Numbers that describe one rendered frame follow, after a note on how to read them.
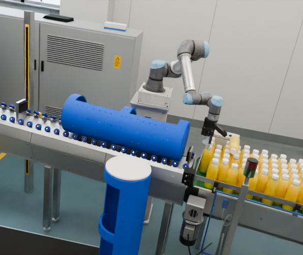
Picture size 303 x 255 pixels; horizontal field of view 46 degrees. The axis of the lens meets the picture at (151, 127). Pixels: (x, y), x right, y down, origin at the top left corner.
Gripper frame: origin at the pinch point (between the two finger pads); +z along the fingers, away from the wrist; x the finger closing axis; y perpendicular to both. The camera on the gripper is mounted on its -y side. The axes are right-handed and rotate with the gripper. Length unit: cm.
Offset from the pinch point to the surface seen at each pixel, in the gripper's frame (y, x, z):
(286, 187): -52, 17, 6
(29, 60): 159, -28, -21
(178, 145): 18.5, 16.0, -2.4
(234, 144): -16.0, 2.3, -6.9
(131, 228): 32, 54, 42
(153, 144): 35.5, 16.2, 1.7
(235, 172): -20.5, 20.3, 3.4
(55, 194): 116, -3, 81
